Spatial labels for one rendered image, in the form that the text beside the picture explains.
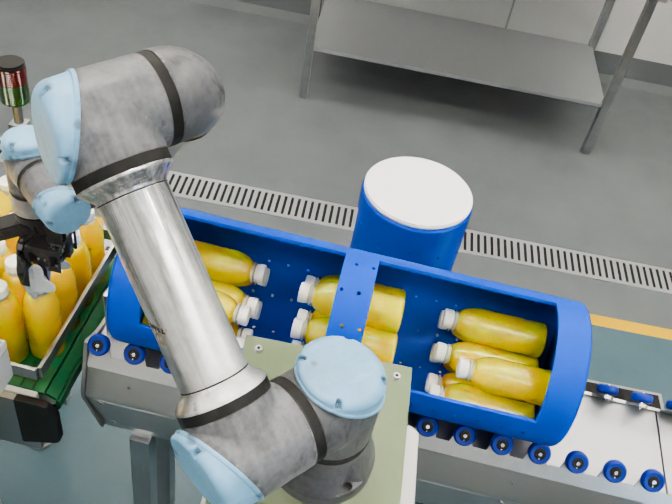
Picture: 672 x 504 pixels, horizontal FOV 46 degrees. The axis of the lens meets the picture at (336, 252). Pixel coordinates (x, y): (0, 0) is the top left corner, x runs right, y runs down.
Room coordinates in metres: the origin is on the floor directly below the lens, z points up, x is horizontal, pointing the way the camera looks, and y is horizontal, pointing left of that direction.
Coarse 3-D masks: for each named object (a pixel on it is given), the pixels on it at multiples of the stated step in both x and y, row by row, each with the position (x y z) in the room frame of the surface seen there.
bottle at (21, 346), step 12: (0, 300) 0.93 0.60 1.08; (12, 300) 0.94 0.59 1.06; (0, 312) 0.92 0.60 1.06; (12, 312) 0.93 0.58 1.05; (0, 324) 0.91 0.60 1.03; (12, 324) 0.92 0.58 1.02; (24, 324) 0.96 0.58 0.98; (0, 336) 0.91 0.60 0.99; (12, 336) 0.92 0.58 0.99; (24, 336) 0.94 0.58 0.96; (12, 348) 0.92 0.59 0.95; (24, 348) 0.94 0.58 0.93; (12, 360) 0.91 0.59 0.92
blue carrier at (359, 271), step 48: (240, 240) 1.18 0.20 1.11; (288, 240) 1.09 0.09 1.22; (240, 288) 1.15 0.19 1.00; (288, 288) 1.16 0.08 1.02; (432, 288) 1.16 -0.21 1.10; (480, 288) 1.07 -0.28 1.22; (144, 336) 0.91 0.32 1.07; (288, 336) 1.08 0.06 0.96; (432, 336) 1.12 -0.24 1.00; (576, 336) 0.98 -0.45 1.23; (576, 384) 0.91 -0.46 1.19; (528, 432) 0.88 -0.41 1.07
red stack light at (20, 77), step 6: (24, 66) 1.45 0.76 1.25; (0, 72) 1.41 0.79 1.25; (6, 72) 1.41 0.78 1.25; (12, 72) 1.42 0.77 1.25; (18, 72) 1.42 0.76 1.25; (24, 72) 1.44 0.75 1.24; (0, 78) 1.41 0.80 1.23; (6, 78) 1.41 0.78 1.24; (12, 78) 1.41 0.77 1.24; (18, 78) 1.42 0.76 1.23; (24, 78) 1.44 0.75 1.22; (0, 84) 1.41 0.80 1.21; (6, 84) 1.41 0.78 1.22; (12, 84) 1.41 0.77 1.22; (18, 84) 1.42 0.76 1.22; (24, 84) 1.43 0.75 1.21
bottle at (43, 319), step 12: (24, 300) 0.96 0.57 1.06; (36, 300) 0.95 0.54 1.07; (48, 300) 0.96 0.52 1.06; (24, 312) 0.95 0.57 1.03; (36, 312) 0.94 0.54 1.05; (48, 312) 0.95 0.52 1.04; (60, 312) 0.98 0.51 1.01; (36, 324) 0.94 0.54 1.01; (48, 324) 0.95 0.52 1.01; (60, 324) 0.97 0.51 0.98; (36, 336) 0.94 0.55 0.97; (48, 336) 0.95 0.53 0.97; (36, 348) 0.94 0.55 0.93; (48, 348) 0.94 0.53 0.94; (60, 348) 0.96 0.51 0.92
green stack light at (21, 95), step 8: (0, 88) 1.41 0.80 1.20; (8, 88) 1.41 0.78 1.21; (16, 88) 1.42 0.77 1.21; (24, 88) 1.43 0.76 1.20; (0, 96) 1.42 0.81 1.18; (8, 96) 1.41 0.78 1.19; (16, 96) 1.41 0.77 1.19; (24, 96) 1.43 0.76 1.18; (8, 104) 1.41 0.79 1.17; (16, 104) 1.41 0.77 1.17; (24, 104) 1.42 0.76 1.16
